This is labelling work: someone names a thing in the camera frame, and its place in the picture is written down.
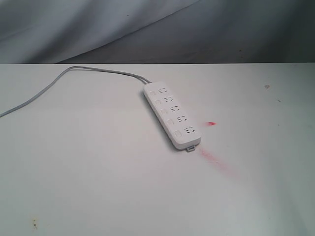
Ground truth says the white power strip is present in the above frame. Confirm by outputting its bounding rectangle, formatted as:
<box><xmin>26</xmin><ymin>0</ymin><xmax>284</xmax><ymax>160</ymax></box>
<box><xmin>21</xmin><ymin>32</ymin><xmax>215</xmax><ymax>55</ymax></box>
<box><xmin>143</xmin><ymin>82</ymin><xmax>201</xmax><ymax>152</ymax></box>

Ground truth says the grey backdrop cloth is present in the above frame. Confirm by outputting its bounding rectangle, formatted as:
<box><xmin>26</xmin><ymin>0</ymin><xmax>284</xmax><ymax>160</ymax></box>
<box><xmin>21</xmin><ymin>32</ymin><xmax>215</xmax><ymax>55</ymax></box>
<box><xmin>0</xmin><ymin>0</ymin><xmax>315</xmax><ymax>64</ymax></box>

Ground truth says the grey power cord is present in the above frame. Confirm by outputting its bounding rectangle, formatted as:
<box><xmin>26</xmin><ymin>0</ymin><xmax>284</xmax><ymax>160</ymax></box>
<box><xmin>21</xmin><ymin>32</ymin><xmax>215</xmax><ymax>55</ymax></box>
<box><xmin>0</xmin><ymin>65</ymin><xmax>152</xmax><ymax>118</ymax></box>

